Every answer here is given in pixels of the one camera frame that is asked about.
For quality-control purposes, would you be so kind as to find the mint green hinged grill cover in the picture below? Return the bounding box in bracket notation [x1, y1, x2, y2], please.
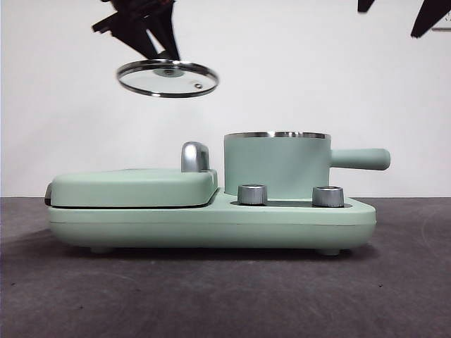
[44, 168, 220, 210]

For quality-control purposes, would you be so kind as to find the white wall socket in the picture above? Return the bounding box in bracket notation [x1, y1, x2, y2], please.
[431, 13, 451, 33]

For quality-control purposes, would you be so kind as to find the silver black control knob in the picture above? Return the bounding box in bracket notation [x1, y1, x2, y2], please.
[311, 185, 345, 208]
[237, 183, 268, 206]

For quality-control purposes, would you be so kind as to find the chrome grill cover handle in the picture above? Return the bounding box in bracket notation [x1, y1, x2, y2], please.
[180, 141, 212, 174]

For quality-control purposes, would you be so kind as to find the mint green handled steamer pot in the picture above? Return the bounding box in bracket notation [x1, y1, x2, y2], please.
[223, 131, 392, 196]

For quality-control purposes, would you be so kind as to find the mint green cooker base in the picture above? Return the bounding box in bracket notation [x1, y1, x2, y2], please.
[44, 186, 378, 256]

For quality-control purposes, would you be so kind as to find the glass lid with green knob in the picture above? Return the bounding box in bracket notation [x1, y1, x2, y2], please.
[116, 51, 221, 98]

